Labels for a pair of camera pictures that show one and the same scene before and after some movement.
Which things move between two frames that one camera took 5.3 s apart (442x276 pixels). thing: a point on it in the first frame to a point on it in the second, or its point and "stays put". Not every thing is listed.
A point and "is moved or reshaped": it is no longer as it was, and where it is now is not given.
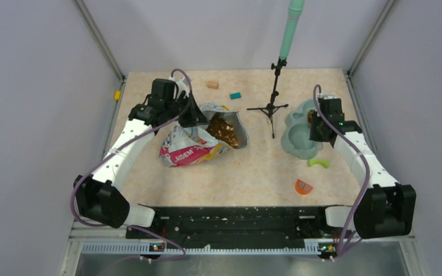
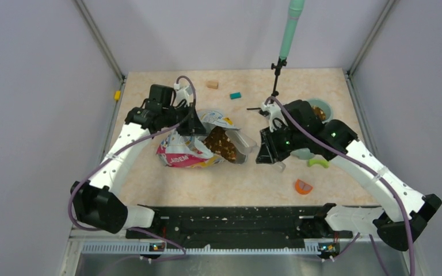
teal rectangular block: [236, 95] stays put
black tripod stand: [270, 108] stays put
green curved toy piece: [323, 163] stays put
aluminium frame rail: [95, 238] stays put
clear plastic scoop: [309, 115] is moved or reshaped
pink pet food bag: [221, 130] is moved or reshaped
